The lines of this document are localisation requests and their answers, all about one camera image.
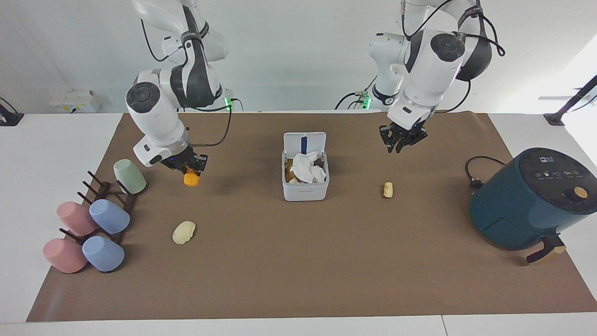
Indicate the green cup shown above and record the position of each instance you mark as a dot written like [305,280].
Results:
[129,176]

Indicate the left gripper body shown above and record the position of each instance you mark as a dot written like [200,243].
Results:
[406,127]

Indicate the white wall socket box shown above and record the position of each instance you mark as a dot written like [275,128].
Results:
[74,101]

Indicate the teal air fryer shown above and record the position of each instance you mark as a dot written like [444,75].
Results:
[531,200]

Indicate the black stand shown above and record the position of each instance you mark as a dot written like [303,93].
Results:
[566,108]
[10,119]

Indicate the pale yellow bread piece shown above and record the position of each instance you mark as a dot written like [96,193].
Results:
[183,232]

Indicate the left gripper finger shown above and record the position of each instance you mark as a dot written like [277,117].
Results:
[413,140]
[387,137]

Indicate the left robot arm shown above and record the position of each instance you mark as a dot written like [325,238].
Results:
[419,70]

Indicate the crumpled white tissue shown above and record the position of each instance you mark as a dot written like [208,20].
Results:
[308,169]

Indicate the white trash bin with lid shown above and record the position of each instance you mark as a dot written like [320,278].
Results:
[305,189]

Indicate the apple core piece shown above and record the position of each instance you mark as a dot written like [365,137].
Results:
[388,190]

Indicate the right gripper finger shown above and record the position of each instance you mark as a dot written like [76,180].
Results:
[202,163]
[185,171]

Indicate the dark brown cup rack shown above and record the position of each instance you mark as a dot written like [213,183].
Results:
[128,201]

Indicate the orange peel piece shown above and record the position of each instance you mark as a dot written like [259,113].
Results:
[191,179]

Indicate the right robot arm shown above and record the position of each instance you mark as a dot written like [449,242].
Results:
[158,116]

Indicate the blue cup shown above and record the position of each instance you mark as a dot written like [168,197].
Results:
[103,254]
[110,216]

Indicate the pink cup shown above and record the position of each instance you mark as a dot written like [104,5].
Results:
[64,255]
[74,218]

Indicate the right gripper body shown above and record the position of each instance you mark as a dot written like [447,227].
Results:
[179,160]

